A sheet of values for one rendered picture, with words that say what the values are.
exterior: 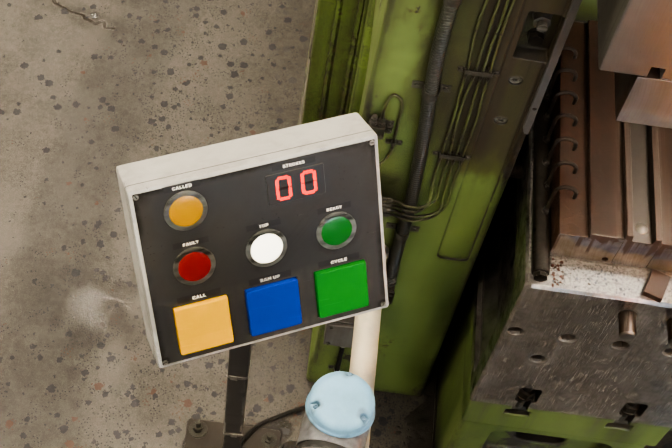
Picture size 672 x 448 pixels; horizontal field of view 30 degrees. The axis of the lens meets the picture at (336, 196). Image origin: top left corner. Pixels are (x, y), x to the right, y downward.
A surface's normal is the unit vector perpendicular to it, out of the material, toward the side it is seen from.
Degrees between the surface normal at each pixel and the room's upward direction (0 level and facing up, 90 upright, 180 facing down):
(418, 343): 90
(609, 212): 0
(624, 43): 90
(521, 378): 90
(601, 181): 0
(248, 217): 60
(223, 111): 0
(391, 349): 90
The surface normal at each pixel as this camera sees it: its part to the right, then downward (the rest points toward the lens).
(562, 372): -0.10, 0.84
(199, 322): 0.33, 0.44
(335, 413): 0.11, -0.54
